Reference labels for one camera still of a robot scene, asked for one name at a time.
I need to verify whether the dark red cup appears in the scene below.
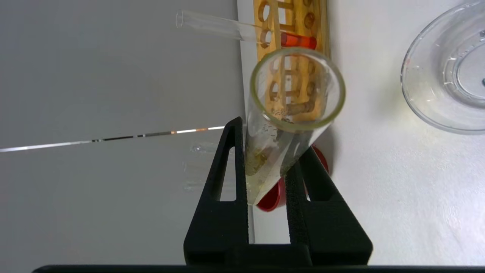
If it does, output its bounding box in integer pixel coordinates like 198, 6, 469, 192
256, 146, 329, 212

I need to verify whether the red pigment test tube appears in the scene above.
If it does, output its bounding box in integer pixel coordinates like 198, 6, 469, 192
175, 9, 318, 50

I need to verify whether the wooden test tube rack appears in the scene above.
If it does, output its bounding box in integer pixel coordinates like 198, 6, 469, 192
253, 0, 331, 126

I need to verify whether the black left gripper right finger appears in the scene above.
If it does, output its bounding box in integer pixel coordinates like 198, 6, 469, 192
285, 146, 374, 266

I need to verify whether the clear glass beaker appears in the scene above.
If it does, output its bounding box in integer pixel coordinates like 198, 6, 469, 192
401, 0, 485, 135

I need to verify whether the empty clear glass test tube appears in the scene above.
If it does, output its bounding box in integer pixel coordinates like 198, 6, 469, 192
191, 142, 230, 154

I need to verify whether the yellow pigment test tube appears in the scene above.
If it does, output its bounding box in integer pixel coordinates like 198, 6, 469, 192
244, 47, 346, 207

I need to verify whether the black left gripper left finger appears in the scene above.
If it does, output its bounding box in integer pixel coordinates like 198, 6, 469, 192
184, 117, 253, 266

